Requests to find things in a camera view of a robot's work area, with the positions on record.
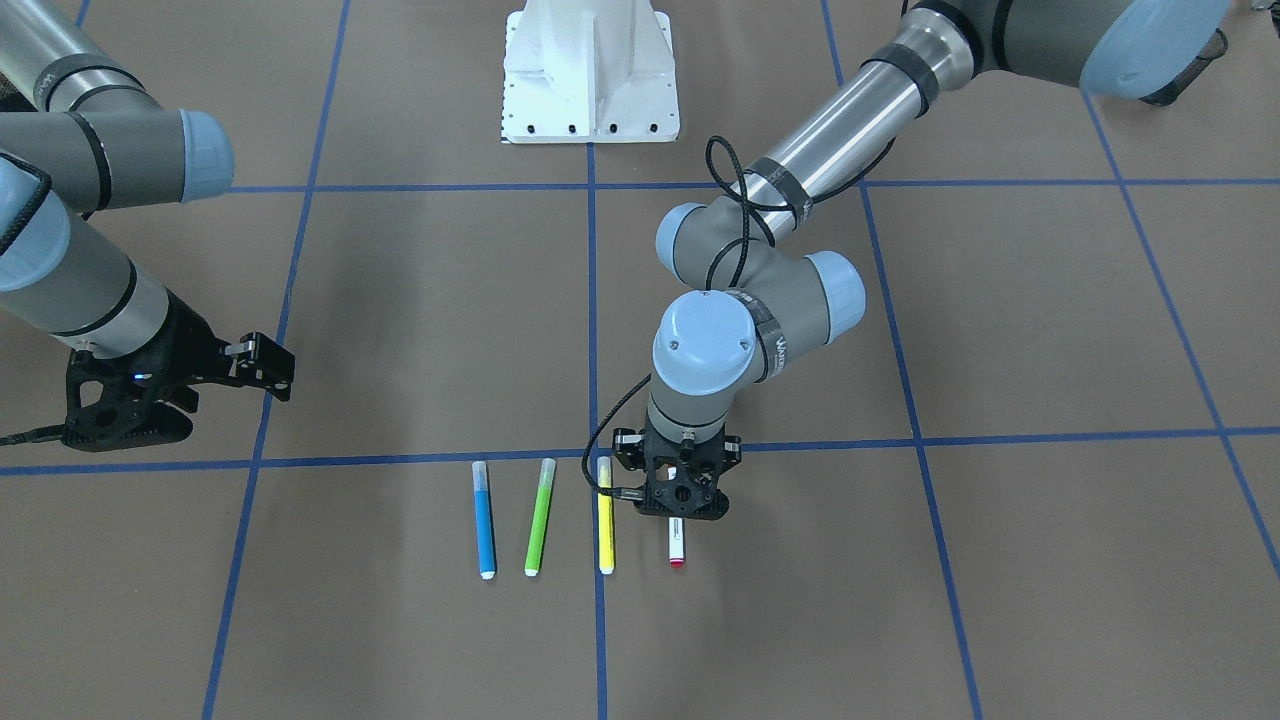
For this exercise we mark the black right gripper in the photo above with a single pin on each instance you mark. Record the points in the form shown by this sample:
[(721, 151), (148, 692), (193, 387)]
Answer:
[(190, 345)]

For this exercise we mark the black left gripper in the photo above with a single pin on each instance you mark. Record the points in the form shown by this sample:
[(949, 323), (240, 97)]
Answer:
[(627, 449)]

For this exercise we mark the red marker pen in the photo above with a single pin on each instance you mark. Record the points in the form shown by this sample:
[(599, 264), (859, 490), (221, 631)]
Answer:
[(676, 542)]

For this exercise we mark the blue marker pen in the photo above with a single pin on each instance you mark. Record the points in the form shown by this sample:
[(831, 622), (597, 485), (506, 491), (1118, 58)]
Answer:
[(485, 540)]

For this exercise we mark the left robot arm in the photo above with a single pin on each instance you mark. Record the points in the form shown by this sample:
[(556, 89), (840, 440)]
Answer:
[(749, 310)]

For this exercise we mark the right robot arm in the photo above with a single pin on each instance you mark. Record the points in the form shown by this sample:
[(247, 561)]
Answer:
[(94, 139)]

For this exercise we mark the yellow marker pen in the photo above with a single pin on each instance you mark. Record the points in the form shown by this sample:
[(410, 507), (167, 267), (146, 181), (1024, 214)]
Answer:
[(605, 551)]

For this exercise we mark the green marker pen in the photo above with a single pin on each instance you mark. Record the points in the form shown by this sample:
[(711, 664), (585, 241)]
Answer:
[(540, 518)]

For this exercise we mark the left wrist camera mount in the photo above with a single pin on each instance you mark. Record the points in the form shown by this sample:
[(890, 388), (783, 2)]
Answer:
[(671, 493)]

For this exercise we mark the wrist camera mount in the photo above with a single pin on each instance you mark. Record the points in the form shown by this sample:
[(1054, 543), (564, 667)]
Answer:
[(671, 493), (120, 410)]

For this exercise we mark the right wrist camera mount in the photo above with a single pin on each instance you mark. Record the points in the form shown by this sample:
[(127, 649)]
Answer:
[(120, 410)]

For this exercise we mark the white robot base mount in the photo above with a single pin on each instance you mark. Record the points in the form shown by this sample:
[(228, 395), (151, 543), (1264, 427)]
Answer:
[(589, 72)]

